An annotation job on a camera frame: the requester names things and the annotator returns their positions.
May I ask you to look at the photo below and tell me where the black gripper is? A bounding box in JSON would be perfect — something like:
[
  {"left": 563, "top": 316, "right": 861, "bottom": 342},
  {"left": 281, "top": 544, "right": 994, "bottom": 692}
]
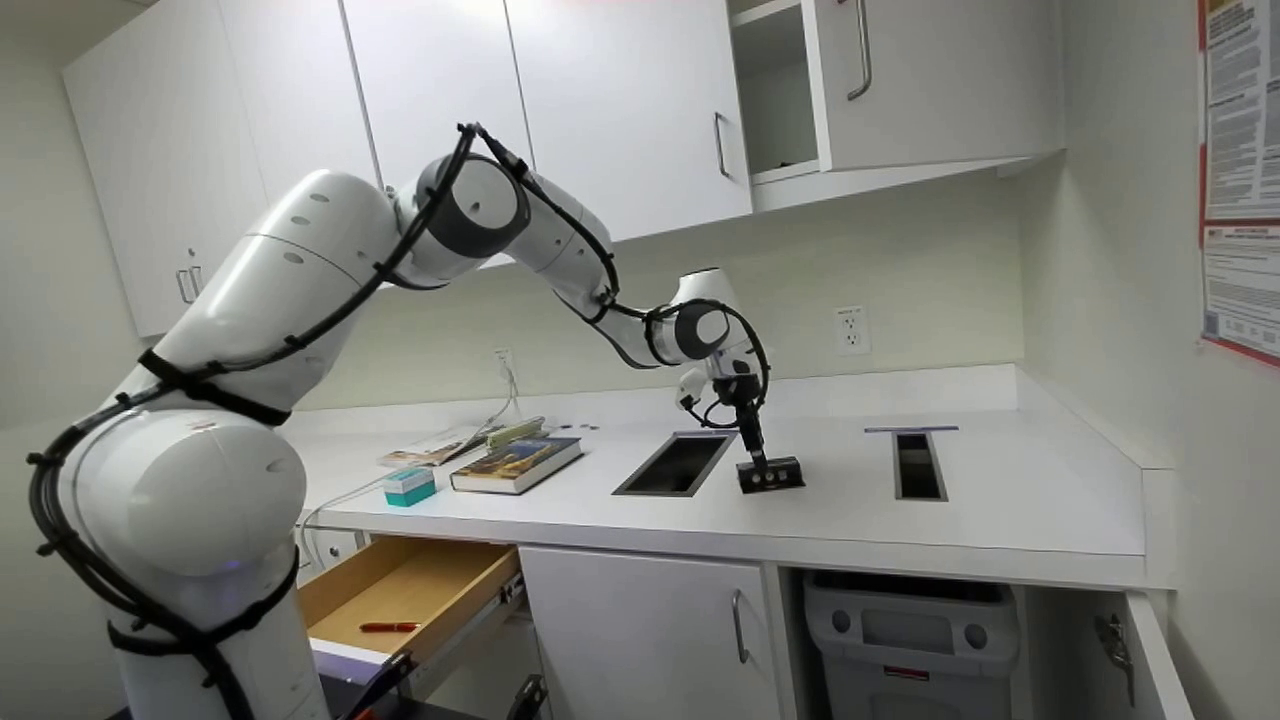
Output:
[{"left": 713, "top": 358, "right": 776, "bottom": 470}]

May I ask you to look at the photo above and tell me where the small black box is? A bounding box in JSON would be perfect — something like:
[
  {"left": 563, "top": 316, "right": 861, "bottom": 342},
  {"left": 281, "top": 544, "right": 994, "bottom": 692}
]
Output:
[{"left": 733, "top": 453, "right": 808, "bottom": 500}]

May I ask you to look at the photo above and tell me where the teal and white box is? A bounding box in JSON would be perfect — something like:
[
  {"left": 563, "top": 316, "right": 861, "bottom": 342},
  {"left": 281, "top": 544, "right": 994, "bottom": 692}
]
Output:
[{"left": 379, "top": 465, "right": 443, "bottom": 510}]

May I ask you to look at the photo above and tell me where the open wooden drawer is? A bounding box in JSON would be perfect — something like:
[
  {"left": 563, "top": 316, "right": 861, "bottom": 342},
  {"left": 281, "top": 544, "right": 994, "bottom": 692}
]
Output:
[{"left": 291, "top": 533, "right": 525, "bottom": 671}]

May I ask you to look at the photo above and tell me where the white lower cabinet door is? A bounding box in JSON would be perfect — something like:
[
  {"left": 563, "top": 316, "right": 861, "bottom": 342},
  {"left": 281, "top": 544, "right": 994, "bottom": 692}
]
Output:
[{"left": 517, "top": 544, "right": 788, "bottom": 720}]

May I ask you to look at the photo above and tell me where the dishwasher front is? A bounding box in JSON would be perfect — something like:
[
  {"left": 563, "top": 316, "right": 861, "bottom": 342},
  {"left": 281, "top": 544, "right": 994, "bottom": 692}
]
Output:
[{"left": 802, "top": 569, "right": 1027, "bottom": 720}]

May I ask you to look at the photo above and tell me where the stack of papers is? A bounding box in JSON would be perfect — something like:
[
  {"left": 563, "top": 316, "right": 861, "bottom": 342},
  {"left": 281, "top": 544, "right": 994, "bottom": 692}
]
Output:
[{"left": 377, "top": 428, "right": 488, "bottom": 470}]

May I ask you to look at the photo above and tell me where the white upper cabinet door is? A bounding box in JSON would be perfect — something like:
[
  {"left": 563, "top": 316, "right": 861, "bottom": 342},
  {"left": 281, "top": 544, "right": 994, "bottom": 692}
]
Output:
[
  {"left": 504, "top": 0, "right": 760, "bottom": 246},
  {"left": 337, "top": 0, "right": 542, "bottom": 192},
  {"left": 812, "top": 0, "right": 1073, "bottom": 175},
  {"left": 62, "top": 0, "right": 389, "bottom": 342}
]

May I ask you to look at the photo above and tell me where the open upper cabinet shelf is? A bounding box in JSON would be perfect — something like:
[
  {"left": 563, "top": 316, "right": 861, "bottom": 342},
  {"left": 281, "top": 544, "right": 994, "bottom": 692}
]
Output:
[{"left": 730, "top": 0, "right": 834, "bottom": 186}]

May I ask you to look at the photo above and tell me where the open white cabinet door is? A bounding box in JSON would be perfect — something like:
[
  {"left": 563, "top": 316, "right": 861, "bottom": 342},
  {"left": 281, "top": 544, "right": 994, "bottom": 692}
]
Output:
[{"left": 1119, "top": 588, "right": 1201, "bottom": 720}]

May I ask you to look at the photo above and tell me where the white wall outlet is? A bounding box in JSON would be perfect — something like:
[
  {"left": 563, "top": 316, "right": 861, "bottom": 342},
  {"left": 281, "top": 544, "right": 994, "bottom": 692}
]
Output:
[{"left": 834, "top": 304, "right": 877, "bottom": 358}]

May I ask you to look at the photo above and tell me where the metal cabinet door handle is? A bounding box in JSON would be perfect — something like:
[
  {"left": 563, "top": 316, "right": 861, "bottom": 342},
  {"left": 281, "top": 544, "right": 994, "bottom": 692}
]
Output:
[{"left": 730, "top": 588, "right": 756, "bottom": 666}]

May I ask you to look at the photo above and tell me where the white power cable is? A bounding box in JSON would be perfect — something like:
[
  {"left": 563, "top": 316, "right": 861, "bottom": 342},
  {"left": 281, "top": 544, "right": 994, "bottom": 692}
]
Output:
[{"left": 494, "top": 347, "right": 529, "bottom": 433}]

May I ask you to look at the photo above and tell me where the wall poster with text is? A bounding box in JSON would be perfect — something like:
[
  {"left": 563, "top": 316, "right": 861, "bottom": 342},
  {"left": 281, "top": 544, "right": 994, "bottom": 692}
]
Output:
[{"left": 1193, "top": 0, "right": 1280, "bottom": 373}]

